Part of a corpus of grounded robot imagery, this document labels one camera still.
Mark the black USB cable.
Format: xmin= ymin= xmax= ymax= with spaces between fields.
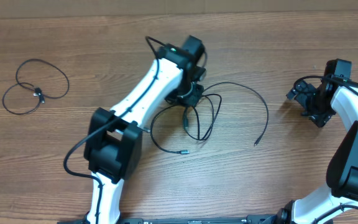
xmin=182 ymin=82 xmax=270 ymax=147

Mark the black cable silver connector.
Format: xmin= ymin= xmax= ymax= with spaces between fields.
xmin=147 ymin=105 xmax=190 ymax=156

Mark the thin black short cable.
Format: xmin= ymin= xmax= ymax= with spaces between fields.
xmin=2 ymin=58 xmax=70 ymax=116

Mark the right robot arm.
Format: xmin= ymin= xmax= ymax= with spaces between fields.
xmin=274 ymin=58 xmax=358 ymax=223

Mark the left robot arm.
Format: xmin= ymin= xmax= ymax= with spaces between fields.
xmin=84 ymin=35 xmax=206 ymax=223

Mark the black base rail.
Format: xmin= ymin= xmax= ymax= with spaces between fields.
xmin=117 ymin=214 xmax=277 ymax=224

